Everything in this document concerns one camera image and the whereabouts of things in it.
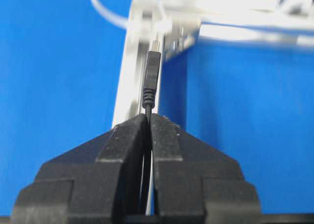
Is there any aluminium profile frame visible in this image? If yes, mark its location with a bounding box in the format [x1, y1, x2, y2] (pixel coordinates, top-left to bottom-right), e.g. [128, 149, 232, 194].
[112, 0, 314, 125]

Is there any white string loop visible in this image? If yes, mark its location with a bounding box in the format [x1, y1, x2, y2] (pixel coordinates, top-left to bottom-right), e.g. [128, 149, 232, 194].
[88, 0, 174, 36]

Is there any white cable on frame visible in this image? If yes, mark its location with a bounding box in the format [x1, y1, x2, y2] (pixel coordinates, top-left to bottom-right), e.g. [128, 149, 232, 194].
[137, 0, 314, 48]

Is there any blue board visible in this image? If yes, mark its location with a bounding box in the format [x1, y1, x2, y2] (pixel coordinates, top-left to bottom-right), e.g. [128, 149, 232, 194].
[0, 0, 314, 216]

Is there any black USB wire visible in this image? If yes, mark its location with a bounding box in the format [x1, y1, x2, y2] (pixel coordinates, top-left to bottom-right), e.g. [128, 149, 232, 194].
[138, 40, 162, 216]

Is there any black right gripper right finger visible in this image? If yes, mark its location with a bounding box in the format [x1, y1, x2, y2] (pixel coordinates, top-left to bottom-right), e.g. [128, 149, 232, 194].
[151, 114, 260, 224]

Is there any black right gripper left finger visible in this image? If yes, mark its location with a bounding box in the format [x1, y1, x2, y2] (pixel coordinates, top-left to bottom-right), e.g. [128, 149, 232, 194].
[11, 114, 146, 224]

